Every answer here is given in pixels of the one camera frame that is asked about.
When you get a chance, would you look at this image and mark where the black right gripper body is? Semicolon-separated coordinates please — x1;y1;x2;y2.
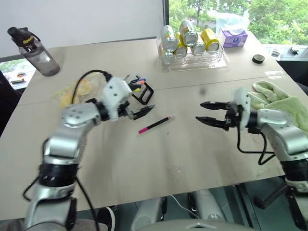
223;102;244;132

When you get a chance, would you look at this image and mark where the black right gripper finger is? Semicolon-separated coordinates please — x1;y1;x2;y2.
195;116;228;130
200;101;232;112

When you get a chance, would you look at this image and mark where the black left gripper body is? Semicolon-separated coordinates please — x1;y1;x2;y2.
117;101;136;120

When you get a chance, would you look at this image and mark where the black pen with pink cap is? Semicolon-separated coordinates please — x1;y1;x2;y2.
138;115;176;135

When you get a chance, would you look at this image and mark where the clear plastic can tray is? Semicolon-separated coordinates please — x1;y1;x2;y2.
155;36;230;73

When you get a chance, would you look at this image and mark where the silver drink can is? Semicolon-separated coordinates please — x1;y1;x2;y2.
191;41;206;55
161;49;175;66

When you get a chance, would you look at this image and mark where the light green towel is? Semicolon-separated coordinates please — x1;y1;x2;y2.
248;80;308;132

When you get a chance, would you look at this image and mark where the clear bag of yellow snacks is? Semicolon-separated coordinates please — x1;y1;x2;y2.
50;71;109;109

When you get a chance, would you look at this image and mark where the purple tissue pack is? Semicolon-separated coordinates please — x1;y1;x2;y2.
219;27;249;49

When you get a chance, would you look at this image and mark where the green yellow drink can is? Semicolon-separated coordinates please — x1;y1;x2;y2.
179;19;199;48
160;25;179;52

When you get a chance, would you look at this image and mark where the dark chair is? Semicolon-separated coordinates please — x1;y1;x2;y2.
0;69;23;138
276;45;308;95

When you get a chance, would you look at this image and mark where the grey rounded robot leg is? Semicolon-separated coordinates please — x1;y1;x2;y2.
192;189;227;222
130;197;167;231

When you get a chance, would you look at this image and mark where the grey sports water bottle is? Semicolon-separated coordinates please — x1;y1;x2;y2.
7;26;61;77

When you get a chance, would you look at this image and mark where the black wire pen holder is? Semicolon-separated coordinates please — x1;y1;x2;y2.
124;74;155;105

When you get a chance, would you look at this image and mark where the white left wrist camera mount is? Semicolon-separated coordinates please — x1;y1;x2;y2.
100;77;133;121

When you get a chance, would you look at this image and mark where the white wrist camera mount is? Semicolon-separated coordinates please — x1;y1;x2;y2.
100;77;133;121
230;87;252;131

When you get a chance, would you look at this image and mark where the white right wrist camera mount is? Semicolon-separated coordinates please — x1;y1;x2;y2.
230;87;252;131

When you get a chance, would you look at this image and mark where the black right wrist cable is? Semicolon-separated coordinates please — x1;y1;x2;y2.
236;124;276;166

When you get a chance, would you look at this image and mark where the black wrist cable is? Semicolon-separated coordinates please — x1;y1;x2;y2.
236;124;276;166
71;69;113;105

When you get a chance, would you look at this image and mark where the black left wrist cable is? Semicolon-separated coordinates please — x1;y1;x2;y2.
71;69;113;105

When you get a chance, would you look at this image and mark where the thin white cable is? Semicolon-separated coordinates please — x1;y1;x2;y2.
168;194;201;219

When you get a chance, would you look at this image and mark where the black metal frame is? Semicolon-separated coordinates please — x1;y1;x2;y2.
254;184;295;210

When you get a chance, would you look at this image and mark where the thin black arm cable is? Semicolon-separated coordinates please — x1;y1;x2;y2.
23;175;101;231

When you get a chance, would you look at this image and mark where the black window frame post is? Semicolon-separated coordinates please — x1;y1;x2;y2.
162;0;170;26

